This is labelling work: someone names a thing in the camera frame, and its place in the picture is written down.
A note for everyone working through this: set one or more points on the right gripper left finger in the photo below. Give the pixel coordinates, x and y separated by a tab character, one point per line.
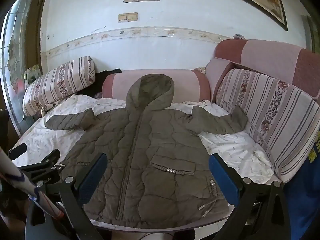
77	191

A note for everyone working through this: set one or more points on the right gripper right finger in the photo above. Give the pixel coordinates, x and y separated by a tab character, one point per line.
260	211

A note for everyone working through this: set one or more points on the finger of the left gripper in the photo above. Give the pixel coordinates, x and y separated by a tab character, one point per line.
17	151
45	169

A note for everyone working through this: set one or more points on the olive quilted hooded jacket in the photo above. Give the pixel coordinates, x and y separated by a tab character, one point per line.
157	175

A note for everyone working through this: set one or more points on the white blue patterned sleeve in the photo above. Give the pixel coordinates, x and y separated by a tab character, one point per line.
20	181

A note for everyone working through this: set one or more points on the white leaf print bedsheet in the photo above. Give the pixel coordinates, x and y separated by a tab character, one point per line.
238	150

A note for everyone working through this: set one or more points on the striped floral cushion left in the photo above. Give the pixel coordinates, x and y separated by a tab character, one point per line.
59	83

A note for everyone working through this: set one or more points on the striped floral cushion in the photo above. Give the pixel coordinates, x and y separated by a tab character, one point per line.
59	83
282	119

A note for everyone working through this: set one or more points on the leaf print blanket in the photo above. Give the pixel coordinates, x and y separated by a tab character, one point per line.
32	74

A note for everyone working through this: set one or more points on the striped floral cushion right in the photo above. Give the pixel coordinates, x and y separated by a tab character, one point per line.
282	119

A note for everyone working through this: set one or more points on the stained glass door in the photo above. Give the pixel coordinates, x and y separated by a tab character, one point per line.
13	64

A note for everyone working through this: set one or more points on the black garment behind bolster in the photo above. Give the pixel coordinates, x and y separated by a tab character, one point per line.
94	90

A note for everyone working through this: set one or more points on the pink bolster cushion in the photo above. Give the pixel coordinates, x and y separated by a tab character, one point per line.
190	85

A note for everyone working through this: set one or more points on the pink sofa backrest cushion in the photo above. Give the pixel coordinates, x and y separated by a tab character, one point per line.
283	61

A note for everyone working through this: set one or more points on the beige wall switch plate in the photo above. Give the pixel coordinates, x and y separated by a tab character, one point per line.
128	17

